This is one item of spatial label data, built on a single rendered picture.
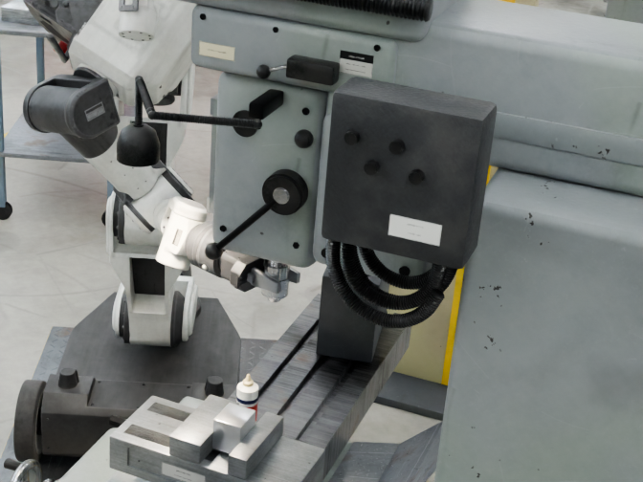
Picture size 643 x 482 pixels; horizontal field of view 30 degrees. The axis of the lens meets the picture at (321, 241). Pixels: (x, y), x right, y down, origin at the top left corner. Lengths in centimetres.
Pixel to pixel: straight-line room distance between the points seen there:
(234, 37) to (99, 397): 132
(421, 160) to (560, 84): 29
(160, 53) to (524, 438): 103
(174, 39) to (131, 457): 79
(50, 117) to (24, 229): 285
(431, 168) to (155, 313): 156
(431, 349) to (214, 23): 241
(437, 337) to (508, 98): 239
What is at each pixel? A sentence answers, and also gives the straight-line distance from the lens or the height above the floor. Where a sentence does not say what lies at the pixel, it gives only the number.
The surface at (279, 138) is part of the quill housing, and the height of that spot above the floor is 154.
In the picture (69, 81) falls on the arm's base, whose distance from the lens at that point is 239.
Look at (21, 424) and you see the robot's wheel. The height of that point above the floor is 55.
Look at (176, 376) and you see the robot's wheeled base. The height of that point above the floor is 57.
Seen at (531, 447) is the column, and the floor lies 119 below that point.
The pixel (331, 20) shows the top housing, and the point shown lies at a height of 175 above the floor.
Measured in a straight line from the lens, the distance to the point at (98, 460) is 255.
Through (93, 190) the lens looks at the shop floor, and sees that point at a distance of 553.
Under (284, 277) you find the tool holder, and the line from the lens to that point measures 209.
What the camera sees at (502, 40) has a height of 175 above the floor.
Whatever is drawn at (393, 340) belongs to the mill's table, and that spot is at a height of 90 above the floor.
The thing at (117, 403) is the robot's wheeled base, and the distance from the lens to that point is 293.
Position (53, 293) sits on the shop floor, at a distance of 466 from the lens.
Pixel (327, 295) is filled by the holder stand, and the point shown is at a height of 105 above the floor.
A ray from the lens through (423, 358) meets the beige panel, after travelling 412.
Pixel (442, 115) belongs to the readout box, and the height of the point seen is 172.
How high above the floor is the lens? 221
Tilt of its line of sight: 25 degrees down
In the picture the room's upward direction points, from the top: 5 degrees clockwise
